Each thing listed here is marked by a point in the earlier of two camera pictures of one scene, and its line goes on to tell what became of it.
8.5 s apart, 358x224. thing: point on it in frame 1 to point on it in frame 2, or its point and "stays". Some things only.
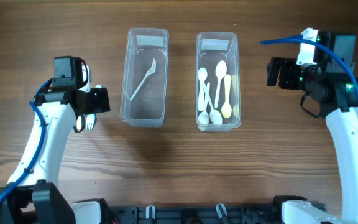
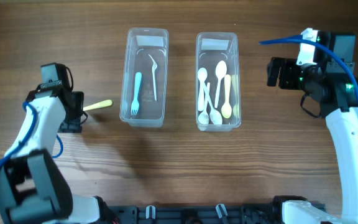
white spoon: (202, 76) stays
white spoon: (215, 115) stays
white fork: (91, 119) to (135, 106)
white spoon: (204, 117) stays
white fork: (152, 70) to (154, 68)
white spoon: (221, 70) stays
